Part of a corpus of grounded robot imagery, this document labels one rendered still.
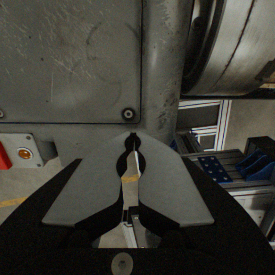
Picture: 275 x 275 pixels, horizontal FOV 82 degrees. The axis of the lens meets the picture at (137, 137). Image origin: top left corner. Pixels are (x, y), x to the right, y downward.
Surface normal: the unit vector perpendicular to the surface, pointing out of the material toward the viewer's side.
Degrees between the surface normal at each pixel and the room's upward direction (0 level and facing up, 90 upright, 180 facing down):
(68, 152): 0
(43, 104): 0
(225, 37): 17
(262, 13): 7
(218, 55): 25
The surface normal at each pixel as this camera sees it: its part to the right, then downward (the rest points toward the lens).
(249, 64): -0.01, 0.87
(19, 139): -0.01, 0.49
